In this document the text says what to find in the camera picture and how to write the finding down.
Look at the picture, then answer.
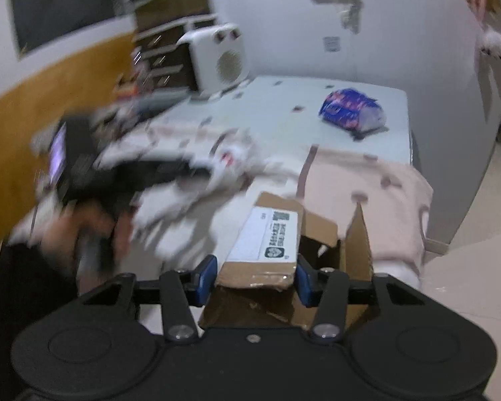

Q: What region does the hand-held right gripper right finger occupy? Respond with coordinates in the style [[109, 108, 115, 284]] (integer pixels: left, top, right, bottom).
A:
[[296, 255, 431, 342]]

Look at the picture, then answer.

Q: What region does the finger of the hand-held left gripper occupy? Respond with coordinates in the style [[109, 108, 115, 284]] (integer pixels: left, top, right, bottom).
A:
[[127, 169, 218, 202], [123, 155, 195, 173]]

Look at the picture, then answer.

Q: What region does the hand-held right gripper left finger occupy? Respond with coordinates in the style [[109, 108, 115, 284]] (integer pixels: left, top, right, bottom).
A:
[[81, 255, 218, 342]]

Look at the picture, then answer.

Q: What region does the white plastic bag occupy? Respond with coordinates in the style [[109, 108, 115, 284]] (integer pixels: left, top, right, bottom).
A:
[[187, 131, 278, 195]]

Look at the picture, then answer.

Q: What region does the cardboard box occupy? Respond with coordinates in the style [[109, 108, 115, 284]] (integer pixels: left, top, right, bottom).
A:
[[198, 191, 375, 331]]

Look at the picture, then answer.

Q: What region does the person's left forearm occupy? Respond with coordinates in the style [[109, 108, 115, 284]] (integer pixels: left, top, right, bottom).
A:
[[0, 238, 83, 343]]

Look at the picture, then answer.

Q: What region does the person's left hand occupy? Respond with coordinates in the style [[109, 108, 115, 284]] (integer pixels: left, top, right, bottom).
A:
[[41, 207, 135, 290]]

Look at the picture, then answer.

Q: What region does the dark drawer cabinet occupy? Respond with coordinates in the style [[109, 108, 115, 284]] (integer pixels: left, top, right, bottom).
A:
[[133, 13, 218, 93]]

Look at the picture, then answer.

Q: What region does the white fan heater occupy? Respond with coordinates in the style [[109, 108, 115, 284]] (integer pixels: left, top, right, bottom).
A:
[[177, 22, 250, 95]]

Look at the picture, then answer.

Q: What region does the dark window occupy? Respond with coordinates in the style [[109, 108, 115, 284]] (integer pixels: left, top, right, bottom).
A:
[[8, 0, 123, 58]]

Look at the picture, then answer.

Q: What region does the glass tank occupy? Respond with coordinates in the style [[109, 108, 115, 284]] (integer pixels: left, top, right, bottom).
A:
[[129, 0, 213, 31]]

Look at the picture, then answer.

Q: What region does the purple tissue pack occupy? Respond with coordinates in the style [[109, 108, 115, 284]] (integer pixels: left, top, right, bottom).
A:
[[318, 87, 387, 135]]

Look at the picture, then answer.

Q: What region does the white plush sheep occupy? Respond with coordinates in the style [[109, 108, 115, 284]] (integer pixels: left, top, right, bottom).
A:
[[475, 29, 501, 62]]

